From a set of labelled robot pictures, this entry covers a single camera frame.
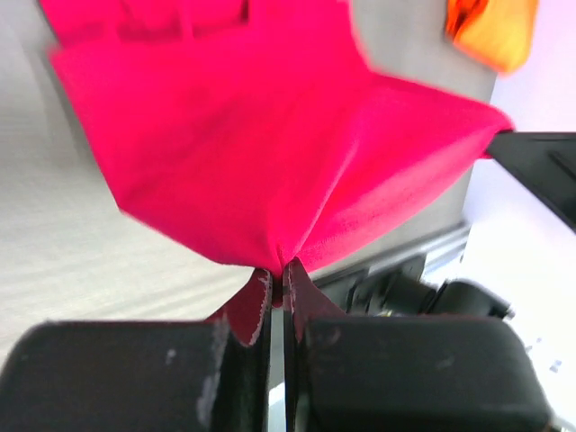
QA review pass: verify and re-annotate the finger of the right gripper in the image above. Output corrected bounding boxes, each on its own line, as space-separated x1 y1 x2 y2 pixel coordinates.
487 131 576 230

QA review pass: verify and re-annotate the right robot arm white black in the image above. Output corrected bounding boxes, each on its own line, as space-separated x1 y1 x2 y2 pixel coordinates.
339 132 575 320

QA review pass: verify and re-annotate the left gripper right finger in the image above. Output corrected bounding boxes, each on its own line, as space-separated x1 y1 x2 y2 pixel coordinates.
283 260 553 431

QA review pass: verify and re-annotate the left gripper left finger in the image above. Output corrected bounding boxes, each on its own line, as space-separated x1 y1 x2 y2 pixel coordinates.
1 270 273 431

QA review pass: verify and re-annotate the folded orange t shirt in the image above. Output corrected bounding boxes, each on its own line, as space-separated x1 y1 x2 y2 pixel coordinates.
445 0 539 74

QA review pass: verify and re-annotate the crimson red t shirt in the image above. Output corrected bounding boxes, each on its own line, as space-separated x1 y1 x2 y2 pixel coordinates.
38 0 514 274

